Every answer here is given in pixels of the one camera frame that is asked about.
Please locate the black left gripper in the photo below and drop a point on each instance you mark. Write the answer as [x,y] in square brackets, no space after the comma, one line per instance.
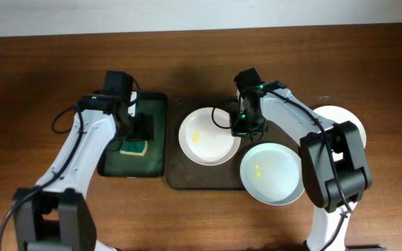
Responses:
[146,131]

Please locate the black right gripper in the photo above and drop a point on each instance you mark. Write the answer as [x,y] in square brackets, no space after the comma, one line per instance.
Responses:
[239,131]

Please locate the green and yellow sponge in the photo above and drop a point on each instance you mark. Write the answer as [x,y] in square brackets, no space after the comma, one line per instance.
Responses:
[137,148]

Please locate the pink plate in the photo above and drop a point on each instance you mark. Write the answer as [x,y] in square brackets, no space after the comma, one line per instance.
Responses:
[203,142]

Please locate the white plate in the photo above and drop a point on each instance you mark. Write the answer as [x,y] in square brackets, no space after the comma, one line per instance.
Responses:
[340,115]

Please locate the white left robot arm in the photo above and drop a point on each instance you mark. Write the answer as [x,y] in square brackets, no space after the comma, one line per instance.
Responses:
[53,215]

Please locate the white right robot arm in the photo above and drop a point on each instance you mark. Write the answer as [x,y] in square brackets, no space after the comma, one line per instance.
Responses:
[334,167]

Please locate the black water tray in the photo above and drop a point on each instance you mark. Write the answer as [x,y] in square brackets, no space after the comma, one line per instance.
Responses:
[114,164]

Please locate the brown serving tray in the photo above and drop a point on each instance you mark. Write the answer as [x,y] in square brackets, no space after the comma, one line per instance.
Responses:
[181,173]

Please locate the light blue plate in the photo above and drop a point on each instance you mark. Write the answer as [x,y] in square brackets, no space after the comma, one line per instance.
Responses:
[272,174]

